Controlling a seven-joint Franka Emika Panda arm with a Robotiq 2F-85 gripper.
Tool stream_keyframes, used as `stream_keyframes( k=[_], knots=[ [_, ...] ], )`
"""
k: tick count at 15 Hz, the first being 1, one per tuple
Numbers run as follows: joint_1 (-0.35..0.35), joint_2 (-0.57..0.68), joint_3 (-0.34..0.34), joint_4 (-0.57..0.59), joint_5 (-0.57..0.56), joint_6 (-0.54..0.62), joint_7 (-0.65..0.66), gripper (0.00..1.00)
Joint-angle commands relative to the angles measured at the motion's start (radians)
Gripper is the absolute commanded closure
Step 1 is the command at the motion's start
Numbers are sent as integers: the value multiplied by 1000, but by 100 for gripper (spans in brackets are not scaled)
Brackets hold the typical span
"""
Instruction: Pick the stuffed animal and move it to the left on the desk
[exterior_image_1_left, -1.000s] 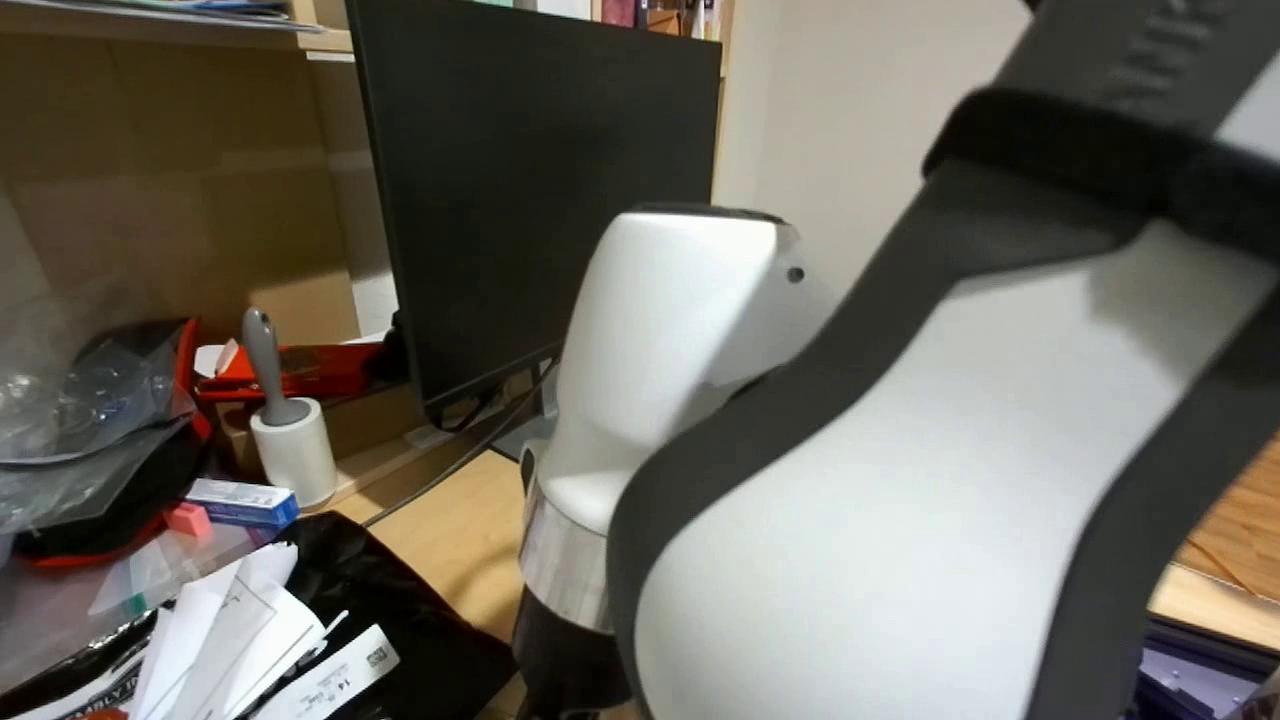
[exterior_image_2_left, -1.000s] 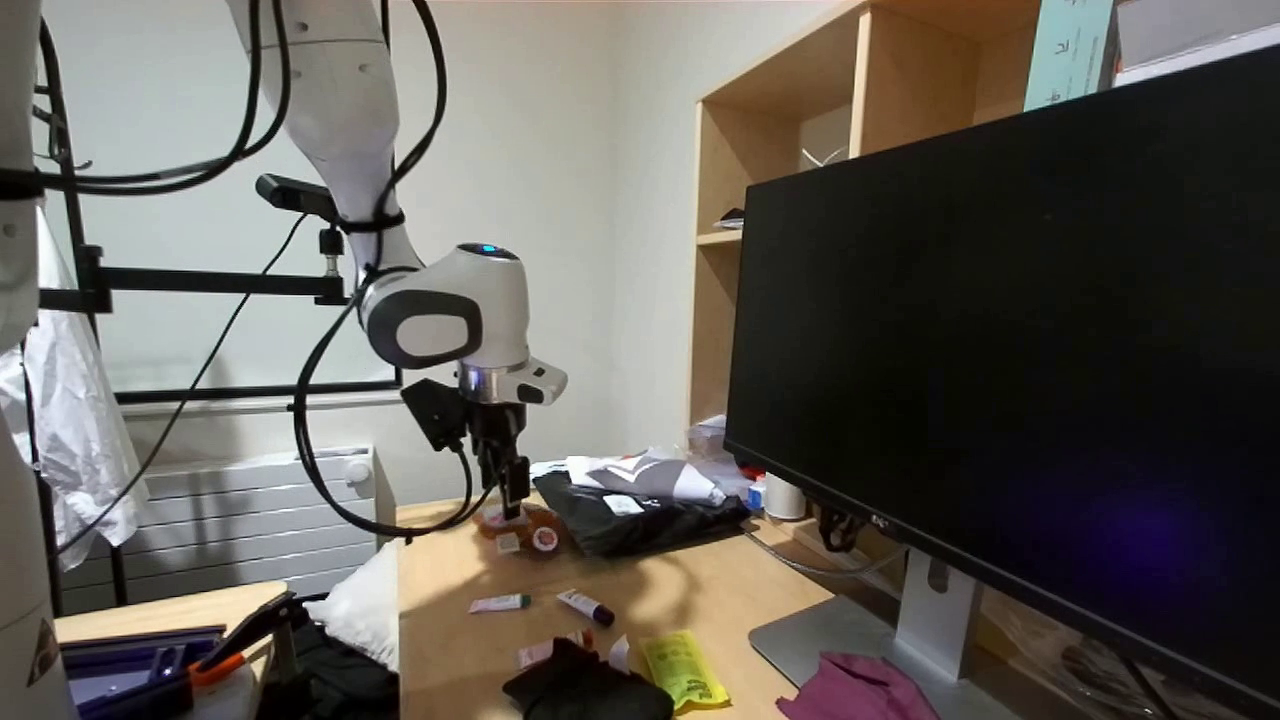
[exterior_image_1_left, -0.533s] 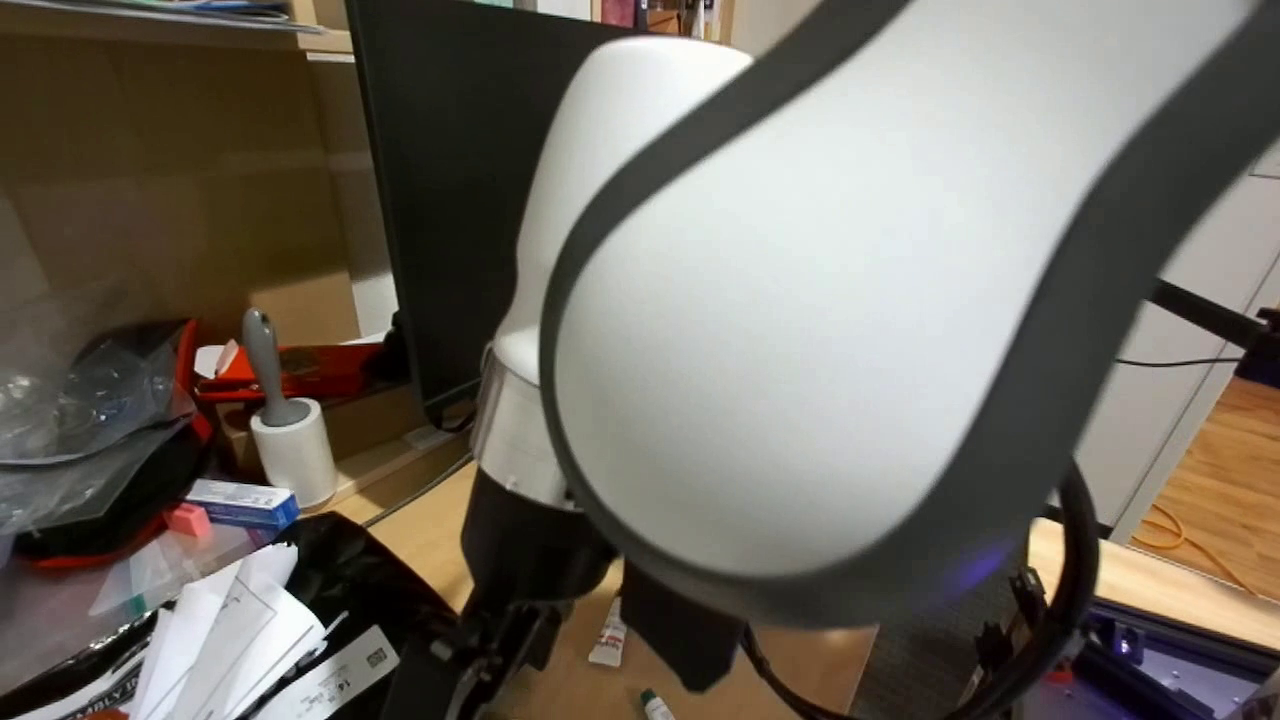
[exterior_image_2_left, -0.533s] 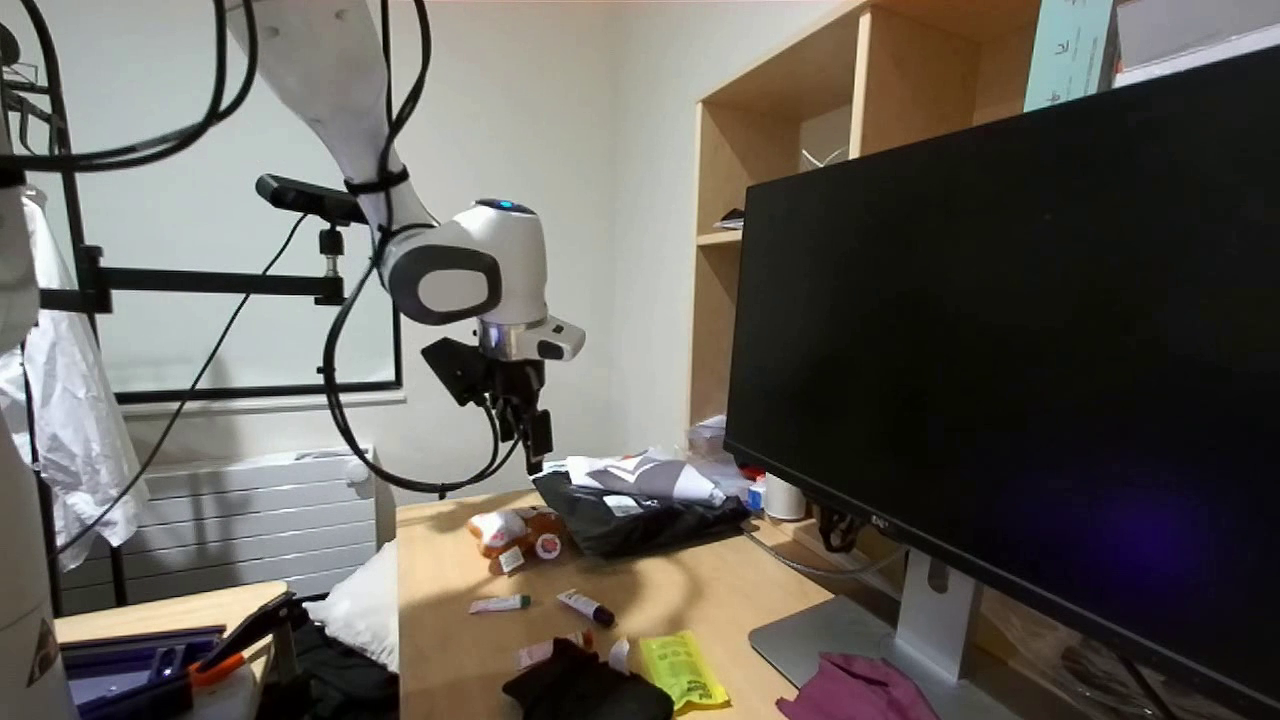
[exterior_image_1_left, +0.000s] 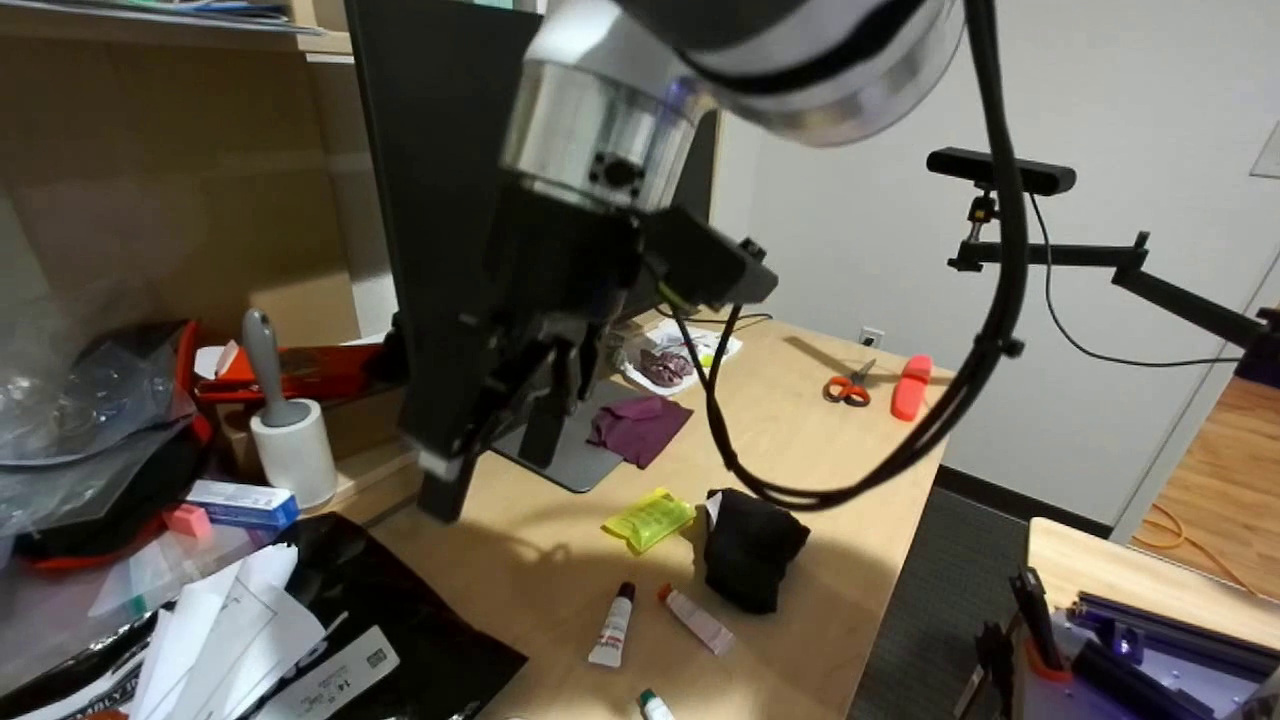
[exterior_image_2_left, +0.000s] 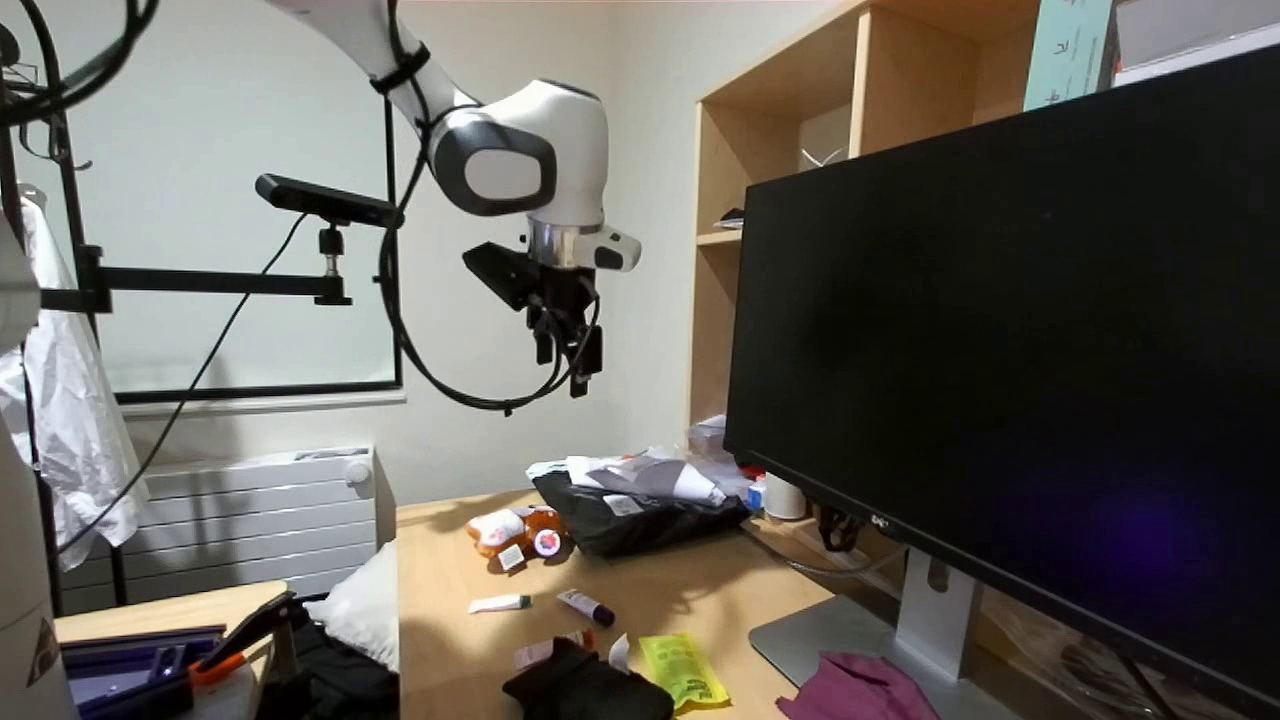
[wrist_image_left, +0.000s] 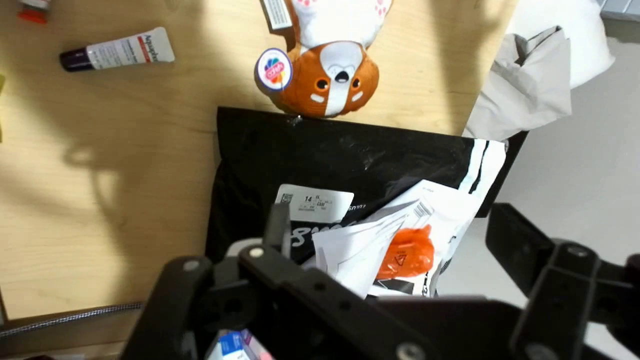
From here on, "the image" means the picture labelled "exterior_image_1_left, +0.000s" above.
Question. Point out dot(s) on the black stereo camera bar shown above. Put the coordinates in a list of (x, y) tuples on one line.
[(961, 167)]

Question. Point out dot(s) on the white tube with dark cap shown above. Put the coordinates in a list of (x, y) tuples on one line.
[(612, 634)]

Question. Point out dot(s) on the white label strip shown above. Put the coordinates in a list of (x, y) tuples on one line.
[(335, 673)]

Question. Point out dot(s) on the black computer monitor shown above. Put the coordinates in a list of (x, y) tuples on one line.
[(424, 202)]

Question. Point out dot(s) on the black flat folder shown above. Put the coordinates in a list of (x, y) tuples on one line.
[(400, 625)]

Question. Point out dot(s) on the yellow green packet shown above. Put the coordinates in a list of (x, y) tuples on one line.
[(649, 521)]

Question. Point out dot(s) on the white tape roll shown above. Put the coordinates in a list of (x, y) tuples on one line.
[(299, 462)]

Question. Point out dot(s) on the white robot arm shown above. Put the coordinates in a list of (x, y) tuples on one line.
[(800, 64)]

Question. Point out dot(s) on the black tool with orange tip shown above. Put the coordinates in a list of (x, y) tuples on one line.
[(1032, 612)]

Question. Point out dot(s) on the grey monitor stand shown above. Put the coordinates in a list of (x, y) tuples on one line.
[(572, 462)]

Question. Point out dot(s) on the wooden shelf unit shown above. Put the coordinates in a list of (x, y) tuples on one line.
[(161, 172)]

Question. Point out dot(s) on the purple plastic tray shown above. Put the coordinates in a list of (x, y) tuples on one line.
[(1172, 644)]

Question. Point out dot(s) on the pink eraser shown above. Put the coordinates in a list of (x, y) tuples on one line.
[(190, 521)]

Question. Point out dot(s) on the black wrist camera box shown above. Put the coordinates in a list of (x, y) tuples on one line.
[(705, 263)]

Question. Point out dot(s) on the maroon cloth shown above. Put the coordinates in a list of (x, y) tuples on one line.
[(642, 429)]

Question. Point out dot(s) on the grey pen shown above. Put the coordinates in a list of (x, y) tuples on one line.
[(263, 362)]

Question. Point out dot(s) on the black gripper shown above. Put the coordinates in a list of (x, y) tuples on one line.
[(562, 283)]

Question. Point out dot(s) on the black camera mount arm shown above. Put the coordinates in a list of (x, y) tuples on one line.
[(1066, 254)]

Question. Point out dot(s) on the red plastic bin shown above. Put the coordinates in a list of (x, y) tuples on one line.
[(312, 367)]

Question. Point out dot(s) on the tube with red cap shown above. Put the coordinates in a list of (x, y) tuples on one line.
[(702, 625)]

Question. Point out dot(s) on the black crumpled cloth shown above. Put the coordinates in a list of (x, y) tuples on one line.
[(754, 555)]

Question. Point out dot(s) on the blue white small box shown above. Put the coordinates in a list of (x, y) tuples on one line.
[(242, 504)]

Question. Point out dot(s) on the white loose papers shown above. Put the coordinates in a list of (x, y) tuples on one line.
[(225, 640)]

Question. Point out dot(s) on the clear plastic bag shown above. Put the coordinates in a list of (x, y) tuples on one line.
[(83, 402)]

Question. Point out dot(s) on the white marker with dark cap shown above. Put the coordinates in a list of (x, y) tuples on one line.
[(655, 706)]

